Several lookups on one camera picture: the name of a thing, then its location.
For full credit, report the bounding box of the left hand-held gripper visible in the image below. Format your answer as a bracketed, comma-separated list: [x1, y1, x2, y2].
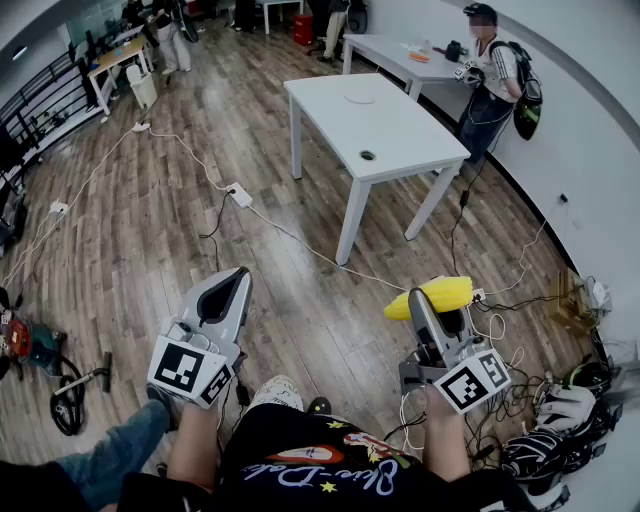
[146, 267, 254, 411]

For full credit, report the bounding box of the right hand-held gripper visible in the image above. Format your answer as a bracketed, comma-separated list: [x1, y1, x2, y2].
[398, 287, 512, 416]

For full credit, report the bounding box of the yellow corn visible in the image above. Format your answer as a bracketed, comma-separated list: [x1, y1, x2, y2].
[383, 276, 474, 322]

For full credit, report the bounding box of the person's left forearm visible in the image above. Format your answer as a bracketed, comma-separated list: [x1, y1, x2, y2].
[166, 399, 225, 492]

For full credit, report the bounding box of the person's right forearm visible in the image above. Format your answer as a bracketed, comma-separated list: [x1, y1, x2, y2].
[422, 388, 475, 482]

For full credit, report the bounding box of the cardboard box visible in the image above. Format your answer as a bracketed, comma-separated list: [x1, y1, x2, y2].
[548, 271, 597, 332]

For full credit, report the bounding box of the row of black white helmets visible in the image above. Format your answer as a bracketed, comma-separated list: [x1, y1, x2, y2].
[499, 358, 624, 497]

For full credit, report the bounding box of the person's black printed t-shirt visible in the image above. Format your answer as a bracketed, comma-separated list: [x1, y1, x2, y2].
[118, 402, 532, 512]

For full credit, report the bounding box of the teal red vacuum cleaner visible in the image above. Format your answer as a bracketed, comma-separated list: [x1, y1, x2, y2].
[0, 287, 69, 382]

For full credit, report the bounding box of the white square table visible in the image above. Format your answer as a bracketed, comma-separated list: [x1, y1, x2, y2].
[283, 73, 472, 267]

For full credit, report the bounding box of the white trash bin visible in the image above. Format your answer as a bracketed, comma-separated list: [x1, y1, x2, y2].
[125, 64, 160, 110]

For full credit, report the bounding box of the black green backpack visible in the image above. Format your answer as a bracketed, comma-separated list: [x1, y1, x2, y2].
[490, 39, 544, 142]

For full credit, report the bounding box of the wooden top desk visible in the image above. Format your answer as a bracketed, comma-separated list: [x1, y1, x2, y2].
[86, 33, 155, 117]

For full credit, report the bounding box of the black metal railing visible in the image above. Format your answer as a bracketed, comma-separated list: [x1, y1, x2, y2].
[0, 48, 100, 169]

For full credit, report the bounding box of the long grey table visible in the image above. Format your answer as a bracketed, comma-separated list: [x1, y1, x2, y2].
[341, 33, 482, 102]

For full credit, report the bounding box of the red box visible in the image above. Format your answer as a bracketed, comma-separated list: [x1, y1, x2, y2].
[293, 14, 316, 47]

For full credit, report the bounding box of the small white table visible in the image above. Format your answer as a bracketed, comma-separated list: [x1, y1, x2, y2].
[258, 0, 307, 36]

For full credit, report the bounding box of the long white floor cable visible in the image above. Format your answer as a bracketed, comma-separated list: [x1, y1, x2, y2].
[147, 127, 485, 301]

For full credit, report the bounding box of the tangle of black cables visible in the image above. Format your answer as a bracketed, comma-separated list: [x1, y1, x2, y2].
[464, 294, 609, 461]

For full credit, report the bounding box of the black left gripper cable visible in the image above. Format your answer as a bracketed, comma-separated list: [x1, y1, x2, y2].
[233, 349, 252, 407]

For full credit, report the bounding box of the black vacuum hose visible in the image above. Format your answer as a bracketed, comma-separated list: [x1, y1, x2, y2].
[49, 351, 114, 437]

